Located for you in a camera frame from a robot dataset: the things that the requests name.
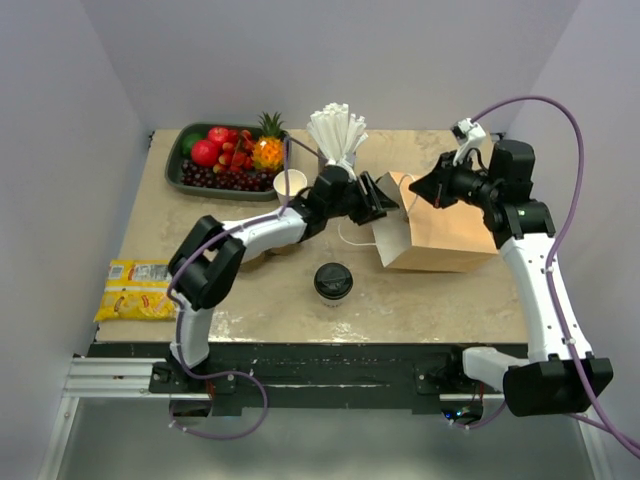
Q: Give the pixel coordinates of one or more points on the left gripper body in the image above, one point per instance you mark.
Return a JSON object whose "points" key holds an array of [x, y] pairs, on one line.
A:
{"points": [[356, 204]]}

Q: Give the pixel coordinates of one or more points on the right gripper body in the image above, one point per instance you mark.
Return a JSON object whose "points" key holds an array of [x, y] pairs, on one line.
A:
{"points": [[462, 183]]}

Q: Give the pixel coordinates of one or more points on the brown paper bag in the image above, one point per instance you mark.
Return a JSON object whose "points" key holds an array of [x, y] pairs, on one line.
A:
{"points": [[419, 237]]}

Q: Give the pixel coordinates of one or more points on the black cup lid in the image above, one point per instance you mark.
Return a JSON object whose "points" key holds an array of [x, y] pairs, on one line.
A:
{"points": [[333, 279]]}

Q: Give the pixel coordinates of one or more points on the white paper cup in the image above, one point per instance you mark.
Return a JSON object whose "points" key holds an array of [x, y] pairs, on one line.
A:
{"points": [[288, 183], [332, 300]]}

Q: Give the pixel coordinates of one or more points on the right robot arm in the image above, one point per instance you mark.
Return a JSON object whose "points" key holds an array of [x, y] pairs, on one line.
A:
{"points": [[560, 374]]}

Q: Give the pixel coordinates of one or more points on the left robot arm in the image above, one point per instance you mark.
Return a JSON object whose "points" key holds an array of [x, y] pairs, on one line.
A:
{"points": [[205, 265]]}

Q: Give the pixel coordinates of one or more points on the grey straw holder cup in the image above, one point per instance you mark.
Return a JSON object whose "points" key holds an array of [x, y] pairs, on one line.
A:
{"points": [[322, 157]]}

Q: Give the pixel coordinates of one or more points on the white paper straws bundle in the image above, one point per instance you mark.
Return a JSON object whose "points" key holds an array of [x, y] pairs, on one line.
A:
{"points": [[335, 128]]}

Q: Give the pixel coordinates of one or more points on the brown cardboard cup carrier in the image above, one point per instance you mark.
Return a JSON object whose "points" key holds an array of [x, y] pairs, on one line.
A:
{"points": [[248, 266]]}

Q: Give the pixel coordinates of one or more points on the toy pineapple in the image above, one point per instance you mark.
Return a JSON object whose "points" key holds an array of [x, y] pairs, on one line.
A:
{"points": [[268, 150]]}

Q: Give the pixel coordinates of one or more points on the dark grapes bunch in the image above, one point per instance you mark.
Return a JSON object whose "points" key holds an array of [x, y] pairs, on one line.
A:
{"points": [[235, 179]]}

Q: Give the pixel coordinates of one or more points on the green lime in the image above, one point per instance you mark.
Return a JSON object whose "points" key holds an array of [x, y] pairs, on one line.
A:
{"points": [[189, 141]]}

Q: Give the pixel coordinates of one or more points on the dark green fruit tray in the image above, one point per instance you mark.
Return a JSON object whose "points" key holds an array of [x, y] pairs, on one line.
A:
{"points": [[230, 162]]}

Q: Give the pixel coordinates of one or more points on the yellow snack bag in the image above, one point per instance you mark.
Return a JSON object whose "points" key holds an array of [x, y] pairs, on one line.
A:
{"points": [[135, 290]]}

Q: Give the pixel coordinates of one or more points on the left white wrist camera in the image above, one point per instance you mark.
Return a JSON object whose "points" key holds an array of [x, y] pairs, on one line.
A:
{"points": [[347, 162]]}

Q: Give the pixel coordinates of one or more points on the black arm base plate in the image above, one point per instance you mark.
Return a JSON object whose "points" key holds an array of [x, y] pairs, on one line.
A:
{"points": [[239, 375]]}

